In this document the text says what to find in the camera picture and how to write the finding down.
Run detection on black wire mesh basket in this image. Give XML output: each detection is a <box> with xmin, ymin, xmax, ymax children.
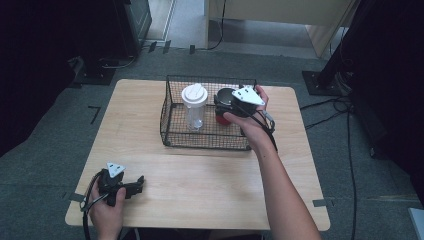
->
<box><xmin>159</xmin><ymin>74</ymin><xmax>262</xmax><ymax>151</ymax></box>

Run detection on white flat object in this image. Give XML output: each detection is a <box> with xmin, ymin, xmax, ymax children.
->
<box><xmin>407</xmin><ymin>207</ymin><xmax>424</xmax><ymax>240</ymax></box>

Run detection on person's right hand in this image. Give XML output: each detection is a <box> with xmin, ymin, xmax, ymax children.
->
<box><xmin>222</xmin><ymin>84</ymin><xmax>278</xmax><ymax>152</ymax></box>

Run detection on red steel cup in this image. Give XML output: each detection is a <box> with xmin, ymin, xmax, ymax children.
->
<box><xmin>214</xmin><ymin>87</ymin><xmax>240</xmax><ymax>127</ymax></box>

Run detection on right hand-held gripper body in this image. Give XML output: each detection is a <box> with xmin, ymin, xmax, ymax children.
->
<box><xmin>226</xmin><ymin>84</ymin><xmax>267</xmax><ymax>119</ymax></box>

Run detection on long black floor cable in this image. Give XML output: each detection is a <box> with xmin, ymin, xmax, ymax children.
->
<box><xmin>345</xmin><ymin>109</ymin><xmax>358</xmax><ymax>240</ymax></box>

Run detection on hanging black cable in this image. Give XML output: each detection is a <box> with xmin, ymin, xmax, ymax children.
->
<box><xmin>207</xmin><ymin>0</ymin><xmax>228</xmax><ymax>52</ymax></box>

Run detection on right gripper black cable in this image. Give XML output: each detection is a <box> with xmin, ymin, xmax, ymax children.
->
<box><xmin>233</xmin><ymin>101</ymin><xmax>279</xmax><ymax>153</ymax></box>

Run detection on beige wooden cabinet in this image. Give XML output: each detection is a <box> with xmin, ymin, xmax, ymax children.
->
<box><xmin>204</xmin><ymin>0</ymin><xmax>362</xmax><ymax>58</ymax></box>

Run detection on black stand base plate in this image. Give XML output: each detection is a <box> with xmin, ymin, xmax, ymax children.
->
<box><xmin>72</xmin><ymin>57</ymin><xmax>117</xmax><ymax>87</ymax></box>
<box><xmin>301</xmin><ymin>69</ymin><xmax>353</xmax><ymax>98</ymax></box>

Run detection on looped black floor cables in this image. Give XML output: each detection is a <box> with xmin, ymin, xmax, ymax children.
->
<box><xmin>299</xmin><ymin>95</ymin><xmax>353</xmax><ymax>132</ymax></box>

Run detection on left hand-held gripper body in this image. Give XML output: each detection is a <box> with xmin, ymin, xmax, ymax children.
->
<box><xmin>97</xmin><ymin>161</ymin><xmax>127</xmax><ymax>207</ymax></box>

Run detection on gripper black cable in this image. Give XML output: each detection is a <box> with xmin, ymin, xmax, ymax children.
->
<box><xmin>79</xmin><ymin>170</ymin><xmax>109</xmax><ymax>240</ymax></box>
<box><xmin>233</xmin><ymin>101</ymin><xmax>279</xmax><ymax>153</ymax></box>

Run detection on black cabinet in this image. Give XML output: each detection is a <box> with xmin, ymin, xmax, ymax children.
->
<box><xmin>111</xmin><ymin>0</ymin><xmax>153</xmax><ymax>58</ymax></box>

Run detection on person's left hand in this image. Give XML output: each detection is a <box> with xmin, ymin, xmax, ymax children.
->
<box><xmin>87</xmin><ymin>181</ymin><xmax>127</xmax><ymax>235</ymax></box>

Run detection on angled black floor tape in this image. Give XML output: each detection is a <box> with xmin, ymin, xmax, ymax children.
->
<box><xmin>87</xmin><ymin>105</ymin><xmax>102</xmax><ymax>125</ymax></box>

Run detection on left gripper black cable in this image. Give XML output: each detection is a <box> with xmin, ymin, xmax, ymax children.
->
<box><xmin>79</xmin><ymin>170</ymin><xmax>109</xmax><ymax>240</ymax></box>

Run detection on clear bottle with white lid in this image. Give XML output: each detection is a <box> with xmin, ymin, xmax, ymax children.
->
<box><xmin>180</xmin><ymin>82</ymin><xmax>209</xmax><ymax>132</ymax></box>

